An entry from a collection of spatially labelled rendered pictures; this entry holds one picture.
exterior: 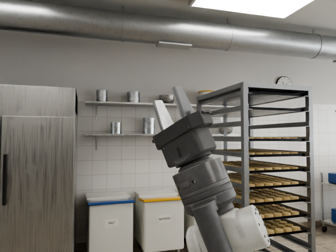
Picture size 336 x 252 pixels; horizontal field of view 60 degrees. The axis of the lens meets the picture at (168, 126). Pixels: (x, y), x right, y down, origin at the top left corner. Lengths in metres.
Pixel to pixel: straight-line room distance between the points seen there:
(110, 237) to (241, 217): 3.25
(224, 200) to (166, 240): 3.37
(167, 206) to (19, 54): 2.74
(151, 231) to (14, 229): 1.48
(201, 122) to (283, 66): 4.93
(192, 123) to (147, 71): 3.89
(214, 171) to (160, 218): 3.27
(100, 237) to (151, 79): 2.24
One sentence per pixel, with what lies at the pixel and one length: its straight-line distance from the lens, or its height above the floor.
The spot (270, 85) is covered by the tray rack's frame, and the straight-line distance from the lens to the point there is 1.77.
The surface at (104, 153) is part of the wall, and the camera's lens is 4.16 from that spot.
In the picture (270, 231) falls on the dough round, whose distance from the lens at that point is 1.87.
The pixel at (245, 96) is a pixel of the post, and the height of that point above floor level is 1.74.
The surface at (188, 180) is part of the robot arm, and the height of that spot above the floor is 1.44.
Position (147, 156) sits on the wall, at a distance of 4.24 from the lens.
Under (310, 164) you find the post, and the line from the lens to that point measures 1.94.
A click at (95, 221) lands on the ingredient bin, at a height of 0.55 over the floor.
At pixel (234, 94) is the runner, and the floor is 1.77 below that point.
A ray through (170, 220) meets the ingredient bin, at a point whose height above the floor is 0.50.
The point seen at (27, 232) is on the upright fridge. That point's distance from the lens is 3.41.
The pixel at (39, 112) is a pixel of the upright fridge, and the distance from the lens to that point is 3.32.
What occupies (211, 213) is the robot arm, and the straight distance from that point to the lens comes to 0.44.
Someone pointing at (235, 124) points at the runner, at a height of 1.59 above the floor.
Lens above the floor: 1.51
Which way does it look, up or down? 2 degrees up
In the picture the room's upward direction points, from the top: straight up
